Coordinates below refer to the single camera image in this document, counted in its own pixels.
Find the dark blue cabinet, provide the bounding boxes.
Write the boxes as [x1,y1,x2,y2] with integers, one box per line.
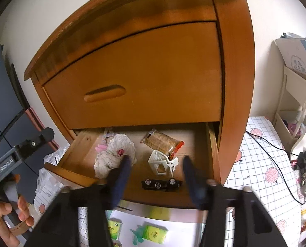
[0,45,56,201]

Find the small green tissue pack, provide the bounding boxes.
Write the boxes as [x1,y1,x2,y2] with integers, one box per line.
[108,219,123,240]

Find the white storage shelf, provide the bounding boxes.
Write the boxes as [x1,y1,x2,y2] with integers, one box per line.
[273,33,306,160]

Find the white crocheted cloth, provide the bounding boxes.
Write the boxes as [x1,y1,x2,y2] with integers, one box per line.
[93,133,137,179]

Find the teal plastic toy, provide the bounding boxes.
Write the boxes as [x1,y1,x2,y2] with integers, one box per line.
[130,225,144,246]

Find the clear plastic bag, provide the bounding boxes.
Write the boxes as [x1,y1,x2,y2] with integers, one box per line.
[35,143,70,197]

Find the colourful small toy pieces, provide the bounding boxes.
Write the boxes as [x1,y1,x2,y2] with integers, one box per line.
[112,240,122,247]

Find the person's left hand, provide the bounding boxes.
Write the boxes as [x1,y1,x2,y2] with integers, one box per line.
[0,195,35,247]

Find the fruit-patterned grid mat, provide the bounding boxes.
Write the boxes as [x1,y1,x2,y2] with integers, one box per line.
[32,115,306,247]

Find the open wooden bottom drawer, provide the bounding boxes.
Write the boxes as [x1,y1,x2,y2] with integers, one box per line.
[52,123,222,209]

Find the large green tissue pack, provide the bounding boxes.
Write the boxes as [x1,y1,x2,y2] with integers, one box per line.
[143,223,168,244]

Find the white teal-rimmed tray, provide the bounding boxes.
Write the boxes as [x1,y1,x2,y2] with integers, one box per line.
[107,210,206,246]

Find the black toy car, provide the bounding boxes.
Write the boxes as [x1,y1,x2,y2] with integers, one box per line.
[141,178,183,192]

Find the white plastic clip holder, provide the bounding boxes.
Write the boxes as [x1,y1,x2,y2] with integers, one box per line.
[148,150,179,177]

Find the wooden nightstand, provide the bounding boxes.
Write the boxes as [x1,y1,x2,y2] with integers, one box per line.
[23,0,255,183]

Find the black cable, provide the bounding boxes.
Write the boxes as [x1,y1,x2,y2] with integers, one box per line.
[245,130,306,206]

